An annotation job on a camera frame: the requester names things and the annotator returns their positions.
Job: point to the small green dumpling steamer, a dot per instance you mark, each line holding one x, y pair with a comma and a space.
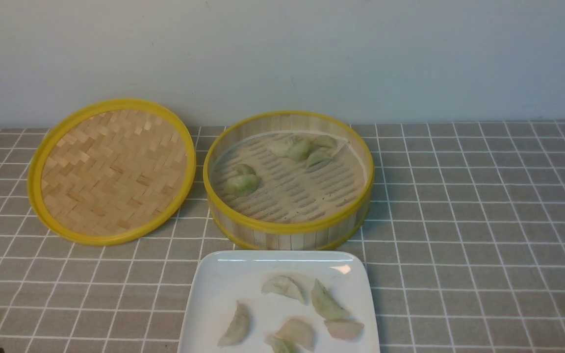
243, 169

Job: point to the pale dumpling plate top middle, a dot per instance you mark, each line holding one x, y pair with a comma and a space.
283, 286

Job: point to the pale dumpling plate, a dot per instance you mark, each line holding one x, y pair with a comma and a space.
238, 328
283, 286

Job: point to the white square plate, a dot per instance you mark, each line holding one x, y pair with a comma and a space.
226, 277

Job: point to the green dumpling plate right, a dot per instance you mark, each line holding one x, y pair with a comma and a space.
325, 305

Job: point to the green dumpling plate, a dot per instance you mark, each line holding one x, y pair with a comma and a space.
279, 345
325, 305

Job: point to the pink dumpling plate centre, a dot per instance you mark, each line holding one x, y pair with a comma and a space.
299, 332

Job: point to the pink dumpling plate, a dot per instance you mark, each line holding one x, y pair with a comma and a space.
348, 330
299, 332

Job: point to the pale dumpling plate left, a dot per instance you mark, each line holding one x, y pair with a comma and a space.
238, 328

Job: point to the pink dumpling plate right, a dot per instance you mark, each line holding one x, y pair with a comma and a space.
348, 330

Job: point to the green dumpling plate bottom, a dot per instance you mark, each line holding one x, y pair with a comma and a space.
279, 345

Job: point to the bamboo steamer basket yellow rim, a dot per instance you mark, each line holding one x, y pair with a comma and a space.
323, 234

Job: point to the white steamer liner paper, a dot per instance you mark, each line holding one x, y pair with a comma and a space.
290, 193

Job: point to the pale dumpling steamer back left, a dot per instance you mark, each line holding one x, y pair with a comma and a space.
280, 147

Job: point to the bamboo steamer lid yellow rim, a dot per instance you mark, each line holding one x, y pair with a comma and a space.
112, 172

